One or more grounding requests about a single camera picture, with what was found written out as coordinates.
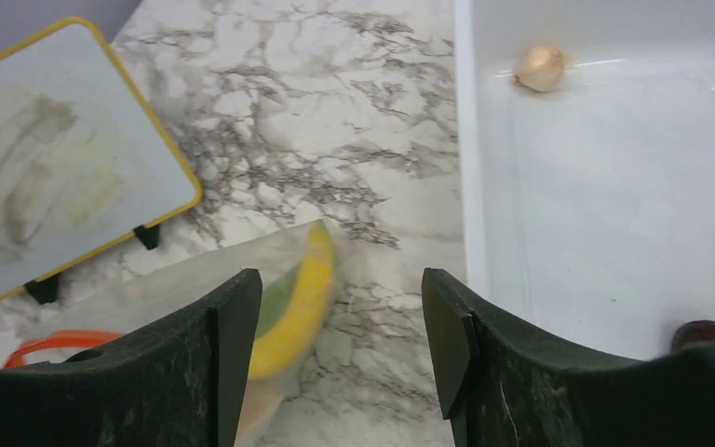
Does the white yellow-edged cutting board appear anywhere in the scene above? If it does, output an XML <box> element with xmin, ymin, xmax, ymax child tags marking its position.
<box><xmin>0</xmin><ymin>17</ymin><xmax>203</xmax><ymax>300</ymax></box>

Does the green leafy vegetable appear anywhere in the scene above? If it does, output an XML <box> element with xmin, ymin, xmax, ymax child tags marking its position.
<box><xmin>255</xmin><ymin>264</ymin><xmax>300</xmax><ymax>339</ymax></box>

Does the dark brown chestnut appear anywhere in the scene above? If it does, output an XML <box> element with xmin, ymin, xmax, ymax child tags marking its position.
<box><xmin>669</xmin><ymin>319</ymin><xmax>715</xmax><ymax>353</ymax></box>

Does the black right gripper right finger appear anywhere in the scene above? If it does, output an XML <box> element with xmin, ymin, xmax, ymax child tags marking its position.
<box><xmin>422</xmin><ymin>268</ymin><xmax>715</xmax><ymax>446</ymax></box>

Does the yellow banana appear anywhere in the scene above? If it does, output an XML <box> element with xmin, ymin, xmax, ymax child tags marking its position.
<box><xmin>248</xmin><ymin>221</ymin><xmax>335</xmax><ymax>380</ymax></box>

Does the clear orange zip top bag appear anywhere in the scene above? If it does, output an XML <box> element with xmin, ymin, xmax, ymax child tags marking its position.
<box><xmin>5</xmin><ymin>219</ymin><xmax>351</xmax><ymax>446</ymax></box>

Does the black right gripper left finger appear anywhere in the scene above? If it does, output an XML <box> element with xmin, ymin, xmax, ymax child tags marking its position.
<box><xmin>0</xmin><ymin>269</ymin><xmax>263</xmax><ymax>446</ymax></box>

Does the white plastic bin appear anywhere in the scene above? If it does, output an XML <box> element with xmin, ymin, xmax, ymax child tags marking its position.
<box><xmin>454</xmin><ymin>1</ymin><xmax>715</xmax><ymax>359</ymax></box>

